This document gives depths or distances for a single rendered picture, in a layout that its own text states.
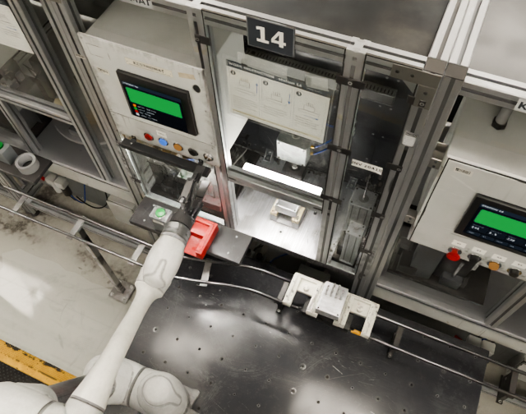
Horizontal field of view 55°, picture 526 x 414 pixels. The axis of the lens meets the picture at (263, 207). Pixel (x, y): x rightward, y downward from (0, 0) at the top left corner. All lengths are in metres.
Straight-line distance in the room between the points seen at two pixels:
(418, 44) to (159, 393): 1.42
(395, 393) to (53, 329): 1.95
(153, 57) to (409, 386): 1.59
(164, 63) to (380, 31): 0.61
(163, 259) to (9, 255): 2.07
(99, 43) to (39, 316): 2.03
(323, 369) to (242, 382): 0.34
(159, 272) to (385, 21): 0.94
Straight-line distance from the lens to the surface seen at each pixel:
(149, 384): 1.96
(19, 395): 1.54
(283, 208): 2.10
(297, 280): 2.11
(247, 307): 2.28
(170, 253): 1.59
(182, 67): 1.48
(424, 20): 1.35
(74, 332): 3.18
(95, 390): 1.49
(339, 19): 1.31
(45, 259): 3.44
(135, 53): 1.56
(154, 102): 1.64
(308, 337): 2.24
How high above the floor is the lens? 2.82
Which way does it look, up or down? 59 degrees down
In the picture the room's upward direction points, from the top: 3 degrees counter-clockwise
